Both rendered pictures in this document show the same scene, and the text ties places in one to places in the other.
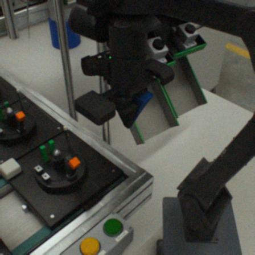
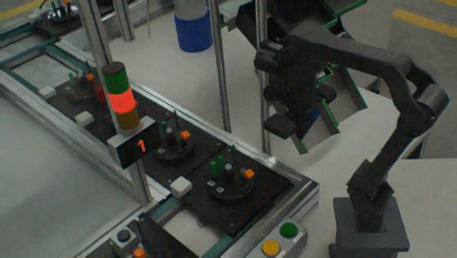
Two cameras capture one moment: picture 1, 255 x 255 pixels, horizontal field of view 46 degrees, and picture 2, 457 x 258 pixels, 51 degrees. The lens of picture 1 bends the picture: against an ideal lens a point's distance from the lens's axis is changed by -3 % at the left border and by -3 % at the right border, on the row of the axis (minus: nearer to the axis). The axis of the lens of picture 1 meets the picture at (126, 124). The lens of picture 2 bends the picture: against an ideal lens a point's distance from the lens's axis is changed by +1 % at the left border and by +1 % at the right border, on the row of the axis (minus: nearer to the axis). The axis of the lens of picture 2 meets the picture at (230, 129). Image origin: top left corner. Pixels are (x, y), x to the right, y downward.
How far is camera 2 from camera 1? 0.52 m
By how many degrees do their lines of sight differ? 2
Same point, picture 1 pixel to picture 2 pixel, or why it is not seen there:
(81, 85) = not seen: hidden behind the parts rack
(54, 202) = (231, 213)
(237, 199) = (408, 204)
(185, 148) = (347, 156)
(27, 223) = (204, 237)
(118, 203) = (290, 210)
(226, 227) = (392, 220)
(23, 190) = (198, 205)
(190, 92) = (349, 97)
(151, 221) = (321, 229)
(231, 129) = not seen: hidden behind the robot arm
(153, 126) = (314, 135)
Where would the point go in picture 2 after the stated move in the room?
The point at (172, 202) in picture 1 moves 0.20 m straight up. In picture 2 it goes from (341, 202) to (348, 139)
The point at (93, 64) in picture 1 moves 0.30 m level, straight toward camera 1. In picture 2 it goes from (273, 92) to (312, 197)
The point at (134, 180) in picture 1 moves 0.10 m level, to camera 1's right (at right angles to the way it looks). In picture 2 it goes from (301, 188) to (338, 185)
